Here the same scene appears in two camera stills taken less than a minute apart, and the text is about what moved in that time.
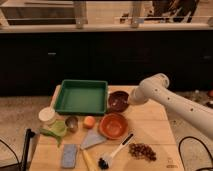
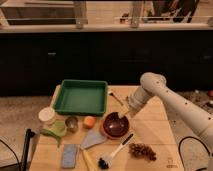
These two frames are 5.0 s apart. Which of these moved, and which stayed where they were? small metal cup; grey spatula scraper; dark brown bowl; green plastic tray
Moved: dark brown bowl
Stayed: green plastic tray; small metal cup; grey spatula scraper
